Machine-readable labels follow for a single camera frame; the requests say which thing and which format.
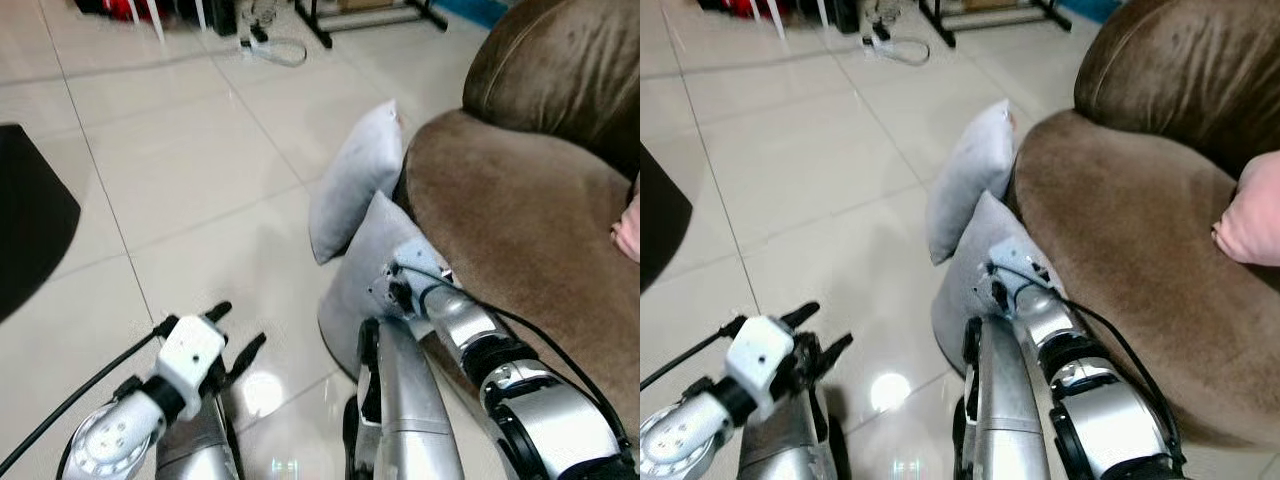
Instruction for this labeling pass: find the silver robot leg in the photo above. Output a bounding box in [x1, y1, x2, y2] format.
[952, 314, 1063, 480]
[343, 317, 467, 480]
[735, 384, 839, 480]
[154, 396, 243, 480]

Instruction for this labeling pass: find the small grey pillow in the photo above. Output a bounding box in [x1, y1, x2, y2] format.
[308, 99, 407, 267]
[925, 98, 1018, 267]

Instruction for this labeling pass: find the black furniture piece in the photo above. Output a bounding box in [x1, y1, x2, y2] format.
[0, 123, 82, 323]
[640, 144, 694, 293]

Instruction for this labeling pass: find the brown suede sofa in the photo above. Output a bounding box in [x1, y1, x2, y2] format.
[1010, 0, 1280, 451]
[404, 0, 641, 443]

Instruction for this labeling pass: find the red object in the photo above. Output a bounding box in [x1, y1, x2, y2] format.
[696, 0, 833, 23]
[74, 0, 206, 25]

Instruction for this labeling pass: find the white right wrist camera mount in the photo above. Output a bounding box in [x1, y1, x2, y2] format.
[977, 237, 1065, 317]
[368, 239, 453, 321]

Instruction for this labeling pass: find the large grey pillow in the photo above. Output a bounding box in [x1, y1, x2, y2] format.
[930, 190, 1063, 378]
[317, 191, 453, 378]

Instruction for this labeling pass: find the black metal rack stand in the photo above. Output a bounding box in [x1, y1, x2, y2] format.
[918, 0, 1073, 49]
[293, 0, 450, 50]

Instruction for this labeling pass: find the pink pillow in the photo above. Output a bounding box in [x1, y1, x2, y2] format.
[611, 174, 641, 264]
[1211, 150, 1280, 267]

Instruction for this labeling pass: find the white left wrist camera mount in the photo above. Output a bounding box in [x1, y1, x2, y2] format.
[154, 314, 229, 394]
[724, 315, 798, 394]

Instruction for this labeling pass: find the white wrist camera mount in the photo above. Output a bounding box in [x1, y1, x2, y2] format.
[154, 314, 229, 394]
[977, 237, 1065, 317]
[724, 315, 798, 394]
[368, 239, 453, 321]

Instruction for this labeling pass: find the silver right robot leg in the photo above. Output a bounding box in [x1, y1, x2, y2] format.
[343, 317, 467, 480]
[952, 314, 1063, 480]

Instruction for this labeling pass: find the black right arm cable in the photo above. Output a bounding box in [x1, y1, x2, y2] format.
[1040, 270, 1188, 466]
[436, 284, 633, 447]

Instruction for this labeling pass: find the silver left robot leg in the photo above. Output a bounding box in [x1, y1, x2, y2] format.
[154, 396, 243, 480]
[735, 384, 839, 480]

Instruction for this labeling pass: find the white power strip with cord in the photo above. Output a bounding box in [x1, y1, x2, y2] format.
[238, 22, 308, 69]
[861, 22, 932, 68]

